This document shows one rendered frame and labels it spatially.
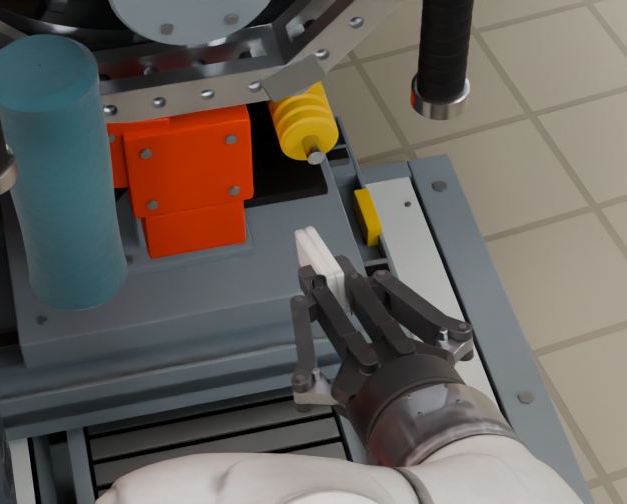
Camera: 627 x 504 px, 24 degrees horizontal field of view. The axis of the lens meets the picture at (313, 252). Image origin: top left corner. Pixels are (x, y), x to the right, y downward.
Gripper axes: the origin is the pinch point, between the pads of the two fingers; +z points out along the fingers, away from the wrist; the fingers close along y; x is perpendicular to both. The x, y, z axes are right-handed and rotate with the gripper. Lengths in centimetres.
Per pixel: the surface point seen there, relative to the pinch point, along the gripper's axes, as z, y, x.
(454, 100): 4.6, -13.1, -7.9
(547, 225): 70, -51, 54
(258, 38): 35.0, -6.2, -2.0
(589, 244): 65, -55, 55
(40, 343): 50, 20, 34
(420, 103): 5.6, -10.8, -7.8
